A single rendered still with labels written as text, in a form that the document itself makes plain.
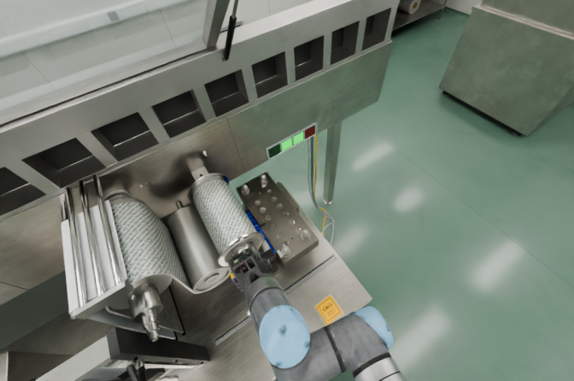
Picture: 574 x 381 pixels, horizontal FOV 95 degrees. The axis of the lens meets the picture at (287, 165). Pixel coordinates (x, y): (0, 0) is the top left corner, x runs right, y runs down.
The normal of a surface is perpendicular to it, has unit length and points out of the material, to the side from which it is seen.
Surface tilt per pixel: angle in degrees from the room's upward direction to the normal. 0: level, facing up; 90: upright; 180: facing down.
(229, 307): 0
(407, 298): 0
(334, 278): 0
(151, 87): 90
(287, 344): 50
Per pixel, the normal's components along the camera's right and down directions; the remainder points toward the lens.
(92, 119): 0.54, 0.64
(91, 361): -0.07, -0.61
